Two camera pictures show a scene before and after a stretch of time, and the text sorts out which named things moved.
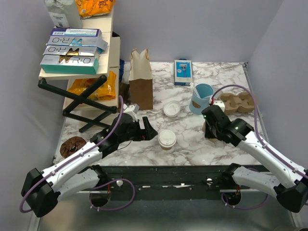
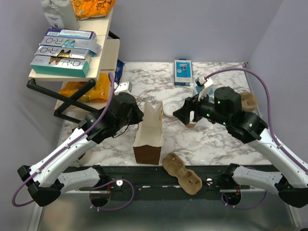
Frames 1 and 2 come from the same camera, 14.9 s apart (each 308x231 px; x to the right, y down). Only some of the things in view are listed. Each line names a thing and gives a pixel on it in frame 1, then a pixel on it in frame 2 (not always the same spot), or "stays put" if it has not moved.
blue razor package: x=183 y=72 stays put
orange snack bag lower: x=106 y=91 stays put
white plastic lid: x=171 y=109 stays put
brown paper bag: x=141 y=80 -> x=148 y=140
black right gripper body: x=211 y=131 -> x=202 y=109
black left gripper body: x=135 y=133 -> x=134 y=118
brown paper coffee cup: x=166 y=148 -> x=191 y=125
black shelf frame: x=89 y=122 -> x=58 y=112
